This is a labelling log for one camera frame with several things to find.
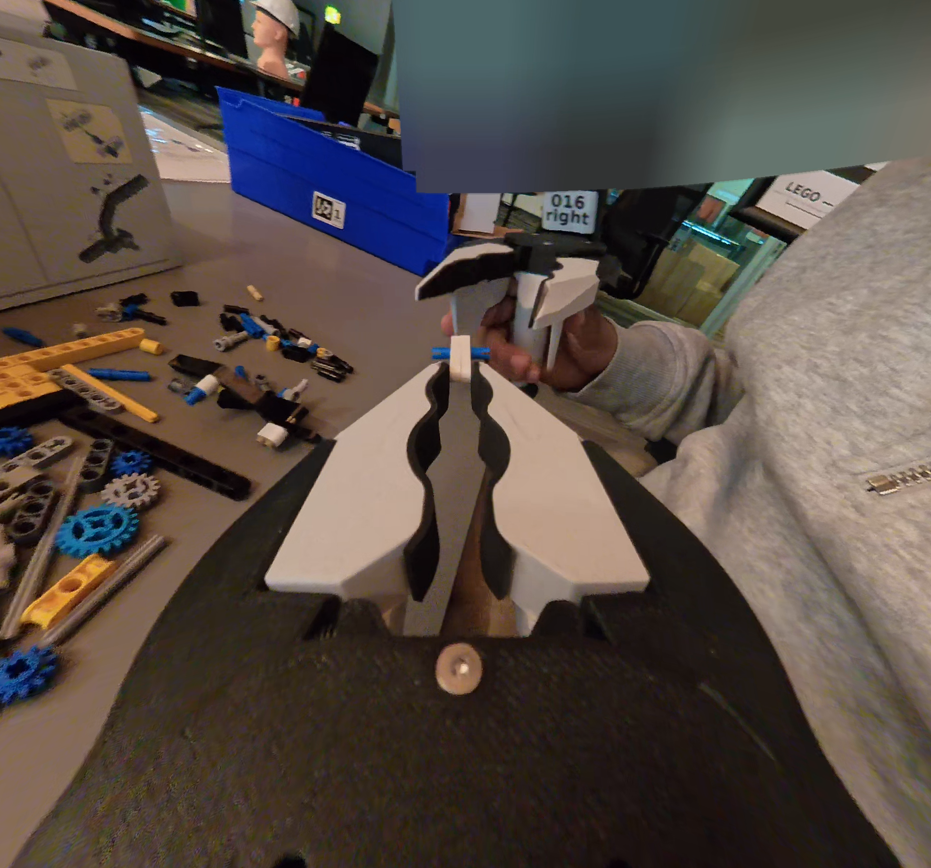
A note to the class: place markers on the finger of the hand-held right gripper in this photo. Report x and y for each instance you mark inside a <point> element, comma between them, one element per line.
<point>461,315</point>
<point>571,293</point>

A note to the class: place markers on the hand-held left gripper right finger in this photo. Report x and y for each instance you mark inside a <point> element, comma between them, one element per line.
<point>567,519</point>

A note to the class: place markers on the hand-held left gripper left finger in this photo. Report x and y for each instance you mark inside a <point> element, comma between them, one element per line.
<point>342,519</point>

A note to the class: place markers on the long blue lego pin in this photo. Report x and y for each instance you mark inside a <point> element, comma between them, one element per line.
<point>440,354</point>

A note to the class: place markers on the black lego frame assembly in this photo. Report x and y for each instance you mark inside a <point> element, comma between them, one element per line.
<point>247,395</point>

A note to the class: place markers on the person's right forearm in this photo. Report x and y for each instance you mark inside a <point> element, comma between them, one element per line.
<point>669,373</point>

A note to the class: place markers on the pile of small lego pins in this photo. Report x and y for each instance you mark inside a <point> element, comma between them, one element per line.
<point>331,366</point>

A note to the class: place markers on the long black lego beam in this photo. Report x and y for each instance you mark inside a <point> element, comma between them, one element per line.
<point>167,457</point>

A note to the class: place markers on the grey lego pin connector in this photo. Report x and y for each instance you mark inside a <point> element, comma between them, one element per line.
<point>231,339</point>

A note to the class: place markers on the grey lego gear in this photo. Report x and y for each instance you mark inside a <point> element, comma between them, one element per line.
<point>129,491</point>

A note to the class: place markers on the small blue lego gear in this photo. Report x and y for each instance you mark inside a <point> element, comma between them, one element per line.
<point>25,673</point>
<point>13,440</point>
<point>131,462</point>

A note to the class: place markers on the yellow lego axle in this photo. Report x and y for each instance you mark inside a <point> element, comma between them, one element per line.
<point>138,410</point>

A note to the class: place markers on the grey lego axle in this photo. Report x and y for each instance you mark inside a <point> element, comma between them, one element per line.
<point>116,581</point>
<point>43,555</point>

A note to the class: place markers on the large light blue lego gear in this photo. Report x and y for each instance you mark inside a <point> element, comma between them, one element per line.
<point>97,530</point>

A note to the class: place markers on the dark grey short lego beam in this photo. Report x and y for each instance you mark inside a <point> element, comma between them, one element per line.
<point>36,511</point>
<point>96,461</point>

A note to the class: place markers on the black curved lego piece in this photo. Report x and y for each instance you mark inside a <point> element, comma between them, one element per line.
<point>185,297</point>

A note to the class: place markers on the thin grey lego liftarm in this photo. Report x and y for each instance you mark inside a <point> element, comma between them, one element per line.
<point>94,395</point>

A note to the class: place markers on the yellow lego connector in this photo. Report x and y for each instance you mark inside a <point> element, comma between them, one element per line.
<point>69,588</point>

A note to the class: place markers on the black blue lego pin assembly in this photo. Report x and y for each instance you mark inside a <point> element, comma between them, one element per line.
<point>134,309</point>

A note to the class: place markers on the light grey lego liftarm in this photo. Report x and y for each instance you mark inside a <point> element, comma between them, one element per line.
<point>43,452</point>

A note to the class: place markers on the lego instruction booklet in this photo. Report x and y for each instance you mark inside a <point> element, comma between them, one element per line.
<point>73,228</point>

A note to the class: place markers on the person's right hand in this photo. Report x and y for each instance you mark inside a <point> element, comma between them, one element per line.
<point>582,351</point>

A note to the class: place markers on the black office chair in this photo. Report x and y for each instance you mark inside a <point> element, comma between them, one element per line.
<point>640,228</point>

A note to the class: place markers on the brown cardboard boxes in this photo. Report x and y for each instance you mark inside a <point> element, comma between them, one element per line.
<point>691,279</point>

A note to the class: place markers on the blue plastic bin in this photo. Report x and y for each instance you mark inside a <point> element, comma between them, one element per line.
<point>291,170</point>

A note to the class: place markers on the person in grey hoodie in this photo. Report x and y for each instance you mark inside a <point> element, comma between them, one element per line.
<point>800,519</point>

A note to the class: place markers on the black monitor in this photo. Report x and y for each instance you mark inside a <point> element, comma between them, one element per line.
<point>338,75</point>
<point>218,20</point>

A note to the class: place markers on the mannequin head with white helmet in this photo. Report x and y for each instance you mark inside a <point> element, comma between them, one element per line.
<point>273,31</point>

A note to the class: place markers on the white wall sign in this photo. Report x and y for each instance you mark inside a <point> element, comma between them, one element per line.
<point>807,195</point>

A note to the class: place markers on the yellow lego frame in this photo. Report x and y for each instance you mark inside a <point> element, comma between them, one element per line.
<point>43,359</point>

